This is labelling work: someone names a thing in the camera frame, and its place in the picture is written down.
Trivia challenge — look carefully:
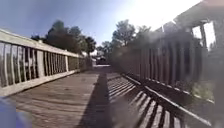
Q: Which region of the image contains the wooden bridge railing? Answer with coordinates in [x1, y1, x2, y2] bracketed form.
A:
[0, 28, 88, 98]
[111, 31, 224, 128]

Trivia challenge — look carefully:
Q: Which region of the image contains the wooden plank bridge deck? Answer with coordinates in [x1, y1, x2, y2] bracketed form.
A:
[5, 65, 214, 128]

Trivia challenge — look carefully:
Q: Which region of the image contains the group of dark trees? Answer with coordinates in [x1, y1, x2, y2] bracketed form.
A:
[30, 19, 98, 57]

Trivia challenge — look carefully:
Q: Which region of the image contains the building with overhanging roof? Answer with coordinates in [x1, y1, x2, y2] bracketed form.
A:
[162, 0, 224, 51]

